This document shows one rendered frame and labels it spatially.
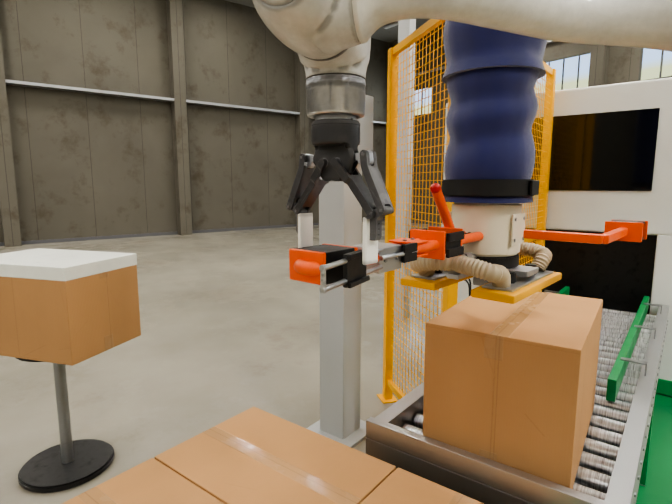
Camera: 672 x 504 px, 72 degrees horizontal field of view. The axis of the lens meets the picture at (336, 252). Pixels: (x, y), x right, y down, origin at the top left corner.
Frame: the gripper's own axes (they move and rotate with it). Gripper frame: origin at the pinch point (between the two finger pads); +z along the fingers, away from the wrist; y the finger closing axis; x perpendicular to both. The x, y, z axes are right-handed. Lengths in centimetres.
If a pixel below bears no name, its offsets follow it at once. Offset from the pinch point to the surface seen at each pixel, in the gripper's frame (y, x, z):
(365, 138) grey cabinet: 94, -128, -33
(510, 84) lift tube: -6, -52, -33
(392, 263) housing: -1.8, -13.2, 3.4
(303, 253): 2.3, 5.0, -0.1
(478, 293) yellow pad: -5.1, -42.3, 13.5
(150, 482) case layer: 66, 2, 69
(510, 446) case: -7, -62, 59
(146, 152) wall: 1107, -525, -91
